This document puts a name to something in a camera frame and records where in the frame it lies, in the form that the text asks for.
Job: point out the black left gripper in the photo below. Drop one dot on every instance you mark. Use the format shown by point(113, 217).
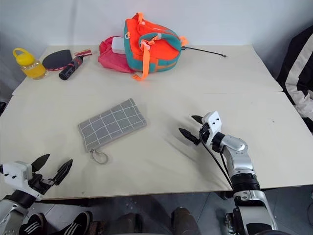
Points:
point(39, 183)

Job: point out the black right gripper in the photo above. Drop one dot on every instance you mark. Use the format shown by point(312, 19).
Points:
point(206, 134)

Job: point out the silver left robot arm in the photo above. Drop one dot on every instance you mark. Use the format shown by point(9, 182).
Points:
point(12, 213)

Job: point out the white rectangular box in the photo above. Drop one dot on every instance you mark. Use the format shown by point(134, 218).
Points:
point(118, 46)

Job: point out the yellow-capped bottle of orange drink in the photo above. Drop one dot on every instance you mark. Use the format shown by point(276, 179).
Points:
point(30, 64)

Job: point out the black and white jacket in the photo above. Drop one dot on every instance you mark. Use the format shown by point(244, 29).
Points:
point(299, 80)

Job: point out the black table tennis paddle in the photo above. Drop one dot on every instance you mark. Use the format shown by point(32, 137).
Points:
point(57, 60)

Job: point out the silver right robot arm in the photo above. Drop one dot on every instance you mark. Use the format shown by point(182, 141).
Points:
point(240, 164)

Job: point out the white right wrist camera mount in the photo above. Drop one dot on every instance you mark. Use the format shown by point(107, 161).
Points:
point(214, 122)

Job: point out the black cylindrical flashlight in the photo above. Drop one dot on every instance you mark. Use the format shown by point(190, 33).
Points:
point(71, 68)

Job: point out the pink fabric bag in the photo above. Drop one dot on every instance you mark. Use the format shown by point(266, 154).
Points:
point(111, 61)

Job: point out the orange and teal backpack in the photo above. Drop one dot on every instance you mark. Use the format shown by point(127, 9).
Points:
point(156, 49)

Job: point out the black shoe with white stripes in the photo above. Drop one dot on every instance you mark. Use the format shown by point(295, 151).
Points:
point(74, 224)
point(33, 226)

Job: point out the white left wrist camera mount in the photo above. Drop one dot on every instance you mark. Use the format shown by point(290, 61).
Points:
point(15, 171)

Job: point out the grey checked zip pouch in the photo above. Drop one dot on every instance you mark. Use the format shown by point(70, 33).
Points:
point(113, 124)

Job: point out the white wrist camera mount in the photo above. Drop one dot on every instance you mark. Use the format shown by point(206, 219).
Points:
point(15, 171)
point(214, 122)

